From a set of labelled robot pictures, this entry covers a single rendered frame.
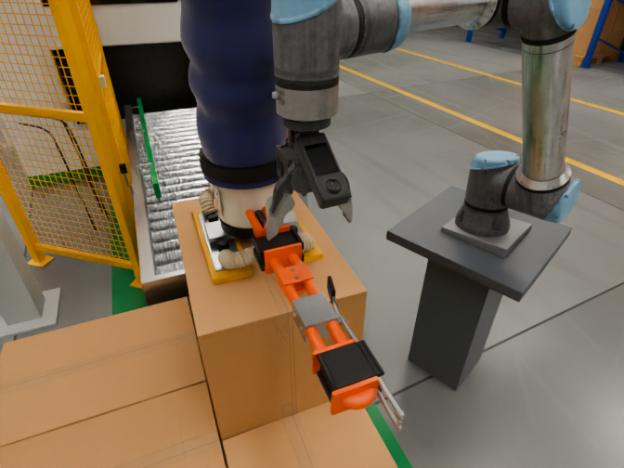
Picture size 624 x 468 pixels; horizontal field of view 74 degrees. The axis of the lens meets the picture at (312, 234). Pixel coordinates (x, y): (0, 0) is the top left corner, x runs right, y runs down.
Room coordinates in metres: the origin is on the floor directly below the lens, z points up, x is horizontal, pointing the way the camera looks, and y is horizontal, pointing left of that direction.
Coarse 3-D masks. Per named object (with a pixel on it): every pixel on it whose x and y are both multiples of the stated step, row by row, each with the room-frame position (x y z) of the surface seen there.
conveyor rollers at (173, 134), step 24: (168, 120) 3.12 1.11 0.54; (192, 120) 3.10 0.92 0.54; (144, 144) 2.62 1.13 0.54; (168, 144) 2.61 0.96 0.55; (192, 144) 2.65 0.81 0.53; (144, 168) 2.28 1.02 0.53; (168, 168) 2.25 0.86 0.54; (192, 168) 2.23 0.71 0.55; (168, 192) 1.98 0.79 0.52; (192, 192) 1.95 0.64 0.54; (168, 216) 1.72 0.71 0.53; (168, 240) 1.49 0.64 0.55
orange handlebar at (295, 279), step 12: (252, 216) 0.84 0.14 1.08; (276, 264) 0.66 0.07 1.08; (300, 264) 0.65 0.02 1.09; (288, 276) 0.62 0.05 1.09; (300, 276) 0.62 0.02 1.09; (312, 276) 0.62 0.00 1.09; (288, 288) 0.59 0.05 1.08; (300, 288) 0.61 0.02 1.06; (312, 288) 0.59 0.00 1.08; (336, 324) 0.49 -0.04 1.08; (312, 336) 0.47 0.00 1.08; (336, 336) 0.47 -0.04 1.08; (348, 396) 0.35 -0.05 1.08; (360, 396) 0.35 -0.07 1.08; (372, 396) 0.36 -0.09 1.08; (348, 408) 0.35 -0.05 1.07; (360, 408) 0.34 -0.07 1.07
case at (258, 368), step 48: (192, 240) 0.94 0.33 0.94; (240, 240) 0.94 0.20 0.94; (192, 288) 0.74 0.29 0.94; (240, 288) 0.74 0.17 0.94; (336, 288) 0.74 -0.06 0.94; (240, 336) 0.62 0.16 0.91; (288, 336) 0.66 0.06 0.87; (240, 384) 0.61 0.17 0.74; (288, 384) 0.66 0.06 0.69; (240, 432) 0.61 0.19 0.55
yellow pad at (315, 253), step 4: (296, 216) 1.03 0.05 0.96; (300, 224) 0.99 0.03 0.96; (296, 228) 0.92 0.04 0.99; (300, 228) 0.96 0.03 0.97; (304, 228) 0.97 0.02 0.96; (300, 232) 0.94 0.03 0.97; (316, 244) 0.89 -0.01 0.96; (312, 248) 0.87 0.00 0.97; (316, 248) 0.88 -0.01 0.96; (308, 252) 0.86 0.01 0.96; (312, 252) 0.86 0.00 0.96; (316, 252) 0.86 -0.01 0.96; (320, 252) 0.86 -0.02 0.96; (304, 256) 0.84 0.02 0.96; (308, 256) 0.84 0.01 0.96; (312, 256) 0.84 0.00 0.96; (316, 256) 0.85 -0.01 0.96; (320, 256) 0.85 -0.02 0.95; (308, 260) 0.84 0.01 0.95; (312, 260) 0.84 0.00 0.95
